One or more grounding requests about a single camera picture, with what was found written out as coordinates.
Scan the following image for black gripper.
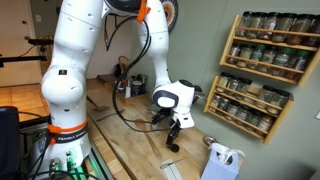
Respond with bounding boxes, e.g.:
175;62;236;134
165;119;183;148

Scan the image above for small black jar lid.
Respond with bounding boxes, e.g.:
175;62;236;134
169;143;181;154

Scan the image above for glass spice jar black lid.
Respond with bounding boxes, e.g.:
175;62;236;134
272;12;298;43
234;104;252;126
216;96;231;113
245;109;263;131
236;44;255;68
304;14;320;47
257;84;276;108
247;11;268;40
216;71;232;93
234;77;253;101
236;10;255;37
266;88;291;115
227;42;242;65
287;13;316;46
226;74;242;96
261;11;281;41
210;93;223;110
256;114;275;136
225;100;241;121

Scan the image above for glass spice jar green lid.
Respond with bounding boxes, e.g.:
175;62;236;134
247;44;267;71
271;47;295;77
259;46;278;74
286;50;313;81

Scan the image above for long wooden spoon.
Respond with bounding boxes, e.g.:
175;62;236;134
134;118;163;160

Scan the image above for small metal strainer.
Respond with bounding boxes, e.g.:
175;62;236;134
202;134;219;147

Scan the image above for steel whisk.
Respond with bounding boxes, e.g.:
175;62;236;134
193;91;208;102

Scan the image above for pale blue paper carton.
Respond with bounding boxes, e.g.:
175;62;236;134
200;142;247;180

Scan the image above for dark brown wooden spoon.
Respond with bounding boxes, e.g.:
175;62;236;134
193;84;204;96

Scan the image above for wooden spice tray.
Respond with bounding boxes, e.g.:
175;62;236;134
96;73;152;105

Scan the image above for dark tall grinder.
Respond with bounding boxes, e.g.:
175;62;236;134
141;74;148;95

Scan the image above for steel pepper mill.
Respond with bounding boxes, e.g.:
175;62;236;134
124;79;132;100

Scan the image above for short wooden spice rack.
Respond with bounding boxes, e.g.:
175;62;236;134
203;74;295;145

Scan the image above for metal turner spatula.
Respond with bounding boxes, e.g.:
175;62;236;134
87;96;111;113

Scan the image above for tall wooden spice rack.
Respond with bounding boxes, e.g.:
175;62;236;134
219;14;320;88

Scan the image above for black box device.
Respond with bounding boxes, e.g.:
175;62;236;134
0;105;21;180

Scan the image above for white door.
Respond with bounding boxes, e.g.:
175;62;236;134
0;0;34;88

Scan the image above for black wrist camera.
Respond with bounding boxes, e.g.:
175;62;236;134
151;107;172;127

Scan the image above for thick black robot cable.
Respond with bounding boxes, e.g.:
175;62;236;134
103;14;172;134

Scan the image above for orange base strap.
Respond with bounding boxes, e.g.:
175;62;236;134
46;119;90;135

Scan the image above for decorative painted wall plate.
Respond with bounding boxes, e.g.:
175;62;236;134
164;0;179;33

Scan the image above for orange cable clip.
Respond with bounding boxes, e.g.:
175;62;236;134
135;0;152;24

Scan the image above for black camera stand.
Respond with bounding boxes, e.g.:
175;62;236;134
0;37;55;68

